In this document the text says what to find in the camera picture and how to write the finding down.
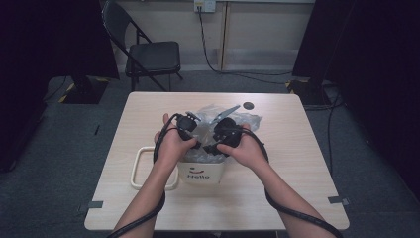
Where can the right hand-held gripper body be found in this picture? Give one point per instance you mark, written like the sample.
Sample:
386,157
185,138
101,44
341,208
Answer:
229,132

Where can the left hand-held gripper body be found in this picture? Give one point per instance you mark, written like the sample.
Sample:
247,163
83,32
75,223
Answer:
186,124

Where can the clear plastic bag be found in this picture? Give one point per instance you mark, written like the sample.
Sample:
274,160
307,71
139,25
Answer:
204,114

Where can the person's right hand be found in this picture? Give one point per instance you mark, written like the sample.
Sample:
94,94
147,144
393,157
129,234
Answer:
247,152

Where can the person's left hand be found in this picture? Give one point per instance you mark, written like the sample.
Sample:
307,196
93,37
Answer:
170,147

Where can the dark round table grommet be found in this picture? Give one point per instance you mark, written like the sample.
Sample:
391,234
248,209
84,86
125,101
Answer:
248,105

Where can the black folding chair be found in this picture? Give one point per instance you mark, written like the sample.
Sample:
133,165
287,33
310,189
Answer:
155,56

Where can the black stand base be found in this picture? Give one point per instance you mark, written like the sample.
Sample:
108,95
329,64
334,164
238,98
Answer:
307,92

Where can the grey tape piece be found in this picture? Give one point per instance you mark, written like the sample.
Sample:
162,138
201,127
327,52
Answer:
336,200
95,204

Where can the black curtain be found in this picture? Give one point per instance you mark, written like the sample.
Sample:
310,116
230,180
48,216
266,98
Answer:
49,39
379,66

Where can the vertical wooden wall strip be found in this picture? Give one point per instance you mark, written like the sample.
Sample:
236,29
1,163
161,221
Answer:
224,33

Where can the white wall socket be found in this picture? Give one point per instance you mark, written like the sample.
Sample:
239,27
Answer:
205,5

